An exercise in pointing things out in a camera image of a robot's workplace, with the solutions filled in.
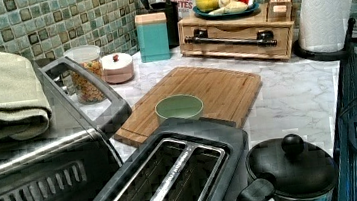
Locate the teal plate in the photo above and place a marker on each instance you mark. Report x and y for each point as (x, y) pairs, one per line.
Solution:
(209, 15)

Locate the tea bag box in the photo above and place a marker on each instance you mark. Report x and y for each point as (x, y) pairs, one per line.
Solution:
(279, 10)

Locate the black kettle with lid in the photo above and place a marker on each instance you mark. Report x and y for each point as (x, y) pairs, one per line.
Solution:
(289, 169)

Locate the folded beige towel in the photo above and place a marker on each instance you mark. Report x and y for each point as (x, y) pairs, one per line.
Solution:
(24, 108)

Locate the bamboo cutting board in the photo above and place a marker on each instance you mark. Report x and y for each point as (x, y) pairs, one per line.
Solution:
(226, 95)

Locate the pink canister white lid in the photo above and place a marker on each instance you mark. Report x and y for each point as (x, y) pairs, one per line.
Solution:
(117, 67)

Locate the black drawer handle bar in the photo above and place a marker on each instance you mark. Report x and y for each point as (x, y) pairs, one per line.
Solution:
(263, 38)

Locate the plush banana toy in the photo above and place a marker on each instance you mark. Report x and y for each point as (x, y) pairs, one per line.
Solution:
(230, 6)

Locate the wooden drawer box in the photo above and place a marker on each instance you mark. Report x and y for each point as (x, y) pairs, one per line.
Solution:
(244, 27)

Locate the paper towel roll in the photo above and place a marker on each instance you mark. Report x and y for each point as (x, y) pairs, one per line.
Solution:
(323, 25)

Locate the teal canister wooden lid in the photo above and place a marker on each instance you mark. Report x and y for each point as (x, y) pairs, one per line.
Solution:
(152, 37)

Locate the black paper towel holder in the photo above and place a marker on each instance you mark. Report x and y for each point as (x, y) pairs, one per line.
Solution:
(325, 56)

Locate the silver toaster oven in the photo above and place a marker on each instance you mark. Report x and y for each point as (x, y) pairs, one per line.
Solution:
(73, 159)

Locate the green ceramic bowl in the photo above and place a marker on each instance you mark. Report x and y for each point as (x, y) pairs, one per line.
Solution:
(179, 106)

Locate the black two-slot toaster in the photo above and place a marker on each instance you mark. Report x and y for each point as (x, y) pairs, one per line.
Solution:
(183, 160)

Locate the yellow lemon toy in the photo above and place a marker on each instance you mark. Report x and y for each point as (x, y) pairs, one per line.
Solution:
(206, 5)

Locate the black utensil holder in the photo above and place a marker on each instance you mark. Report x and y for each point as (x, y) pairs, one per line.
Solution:
(172, 18)

